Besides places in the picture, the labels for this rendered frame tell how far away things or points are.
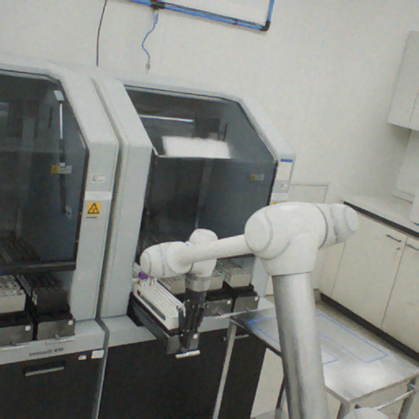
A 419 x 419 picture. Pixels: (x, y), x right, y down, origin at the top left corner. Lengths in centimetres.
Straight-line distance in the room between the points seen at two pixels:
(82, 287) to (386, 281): 266
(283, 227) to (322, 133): 289
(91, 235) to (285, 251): 93
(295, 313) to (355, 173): 325
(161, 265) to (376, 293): 278
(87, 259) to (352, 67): 273
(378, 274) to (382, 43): 169
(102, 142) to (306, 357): 104
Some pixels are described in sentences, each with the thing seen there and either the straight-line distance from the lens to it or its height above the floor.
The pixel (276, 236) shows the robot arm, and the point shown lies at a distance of 136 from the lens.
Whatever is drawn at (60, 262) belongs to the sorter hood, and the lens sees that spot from 209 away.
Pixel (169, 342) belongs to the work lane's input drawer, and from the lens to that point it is 210.
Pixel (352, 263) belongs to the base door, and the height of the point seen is 44.
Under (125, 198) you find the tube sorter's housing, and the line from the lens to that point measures 211.
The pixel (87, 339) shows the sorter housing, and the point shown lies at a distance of 219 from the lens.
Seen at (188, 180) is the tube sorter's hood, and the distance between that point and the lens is 221.
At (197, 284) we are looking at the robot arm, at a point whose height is 103.
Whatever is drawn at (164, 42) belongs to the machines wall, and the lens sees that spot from 333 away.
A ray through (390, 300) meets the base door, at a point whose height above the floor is 32.
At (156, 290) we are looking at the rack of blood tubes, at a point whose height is 86.
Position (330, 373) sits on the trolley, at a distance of 208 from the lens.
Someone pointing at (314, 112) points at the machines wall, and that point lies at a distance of 412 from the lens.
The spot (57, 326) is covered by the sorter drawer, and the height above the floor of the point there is 79.
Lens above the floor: 181
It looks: 16 degrees down
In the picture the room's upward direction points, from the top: 11 degrees clockwise
